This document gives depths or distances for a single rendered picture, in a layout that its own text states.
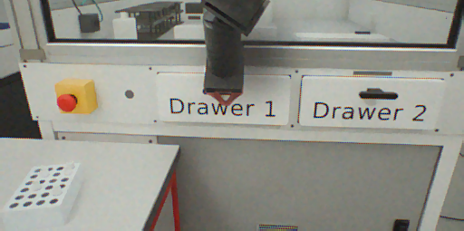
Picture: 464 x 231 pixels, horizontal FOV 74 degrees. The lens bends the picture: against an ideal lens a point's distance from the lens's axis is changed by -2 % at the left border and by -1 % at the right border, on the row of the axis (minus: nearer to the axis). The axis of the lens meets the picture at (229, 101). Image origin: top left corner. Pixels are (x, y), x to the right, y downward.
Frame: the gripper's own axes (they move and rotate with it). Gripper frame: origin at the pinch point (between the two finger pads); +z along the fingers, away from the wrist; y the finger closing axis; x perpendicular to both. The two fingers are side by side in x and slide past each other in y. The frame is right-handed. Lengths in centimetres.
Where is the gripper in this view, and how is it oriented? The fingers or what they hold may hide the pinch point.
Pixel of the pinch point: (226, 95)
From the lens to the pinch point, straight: 61.3
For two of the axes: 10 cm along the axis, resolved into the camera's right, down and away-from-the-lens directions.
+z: 0.2, 5.7, 8.2
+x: -10.0, -0.3, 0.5
